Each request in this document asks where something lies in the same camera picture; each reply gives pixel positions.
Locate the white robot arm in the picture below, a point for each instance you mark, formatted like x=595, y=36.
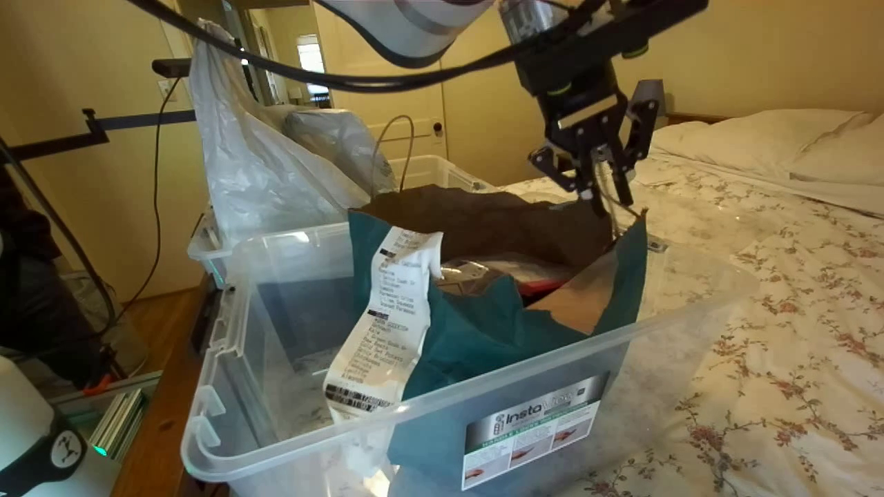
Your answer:
x=563, y=61

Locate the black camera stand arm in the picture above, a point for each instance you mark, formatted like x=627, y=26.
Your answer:
x=96, y=130

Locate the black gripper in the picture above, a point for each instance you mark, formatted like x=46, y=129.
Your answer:
x=592, y=123

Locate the grey thank you plastic bag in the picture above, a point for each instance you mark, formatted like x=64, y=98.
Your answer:
x=276, y=166

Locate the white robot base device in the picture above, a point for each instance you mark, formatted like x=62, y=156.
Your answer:
x=40, y=452

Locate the white pillow near wall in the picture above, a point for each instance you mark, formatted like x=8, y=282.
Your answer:
x=848, y=160

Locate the teal green paper bag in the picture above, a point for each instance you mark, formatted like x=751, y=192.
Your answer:
x=504, y=320

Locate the long white receipt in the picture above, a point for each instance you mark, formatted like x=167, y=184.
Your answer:
x=384, y=344

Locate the clear plastic storage bin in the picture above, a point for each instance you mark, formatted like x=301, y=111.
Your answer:
x=259, y=424

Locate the floral bed duvet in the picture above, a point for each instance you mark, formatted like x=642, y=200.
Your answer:
x=787, y=398

